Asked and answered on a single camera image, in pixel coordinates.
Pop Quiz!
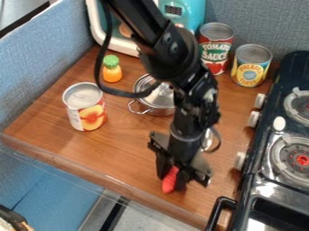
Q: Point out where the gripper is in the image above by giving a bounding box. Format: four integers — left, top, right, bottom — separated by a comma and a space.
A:
145, 125, 214, 192

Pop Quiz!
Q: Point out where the red spoon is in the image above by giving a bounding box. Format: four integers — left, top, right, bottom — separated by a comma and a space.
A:
160, 165, 182, 195

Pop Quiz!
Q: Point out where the silver pot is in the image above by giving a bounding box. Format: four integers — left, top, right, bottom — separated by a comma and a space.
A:
126, 73, 179, 118

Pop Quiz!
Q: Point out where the peach can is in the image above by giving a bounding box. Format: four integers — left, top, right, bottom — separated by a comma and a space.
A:
61, 81, 109, 133

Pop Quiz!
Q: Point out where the toy stove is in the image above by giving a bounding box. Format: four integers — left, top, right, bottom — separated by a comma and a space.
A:
203, 50, 309, 231

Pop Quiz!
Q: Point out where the orange toy bottle green cap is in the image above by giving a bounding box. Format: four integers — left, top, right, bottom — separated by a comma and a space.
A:
101, 54, 125, 84

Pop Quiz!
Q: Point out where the pineapple can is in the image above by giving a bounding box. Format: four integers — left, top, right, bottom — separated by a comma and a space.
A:
229, 43, 275, 88

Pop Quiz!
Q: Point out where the tomato sauce can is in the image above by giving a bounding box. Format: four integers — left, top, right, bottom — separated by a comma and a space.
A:
195, 22, 237, 76

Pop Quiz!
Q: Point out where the toy microwave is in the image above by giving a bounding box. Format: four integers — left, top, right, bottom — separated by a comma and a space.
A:
84, 0, 207, 59

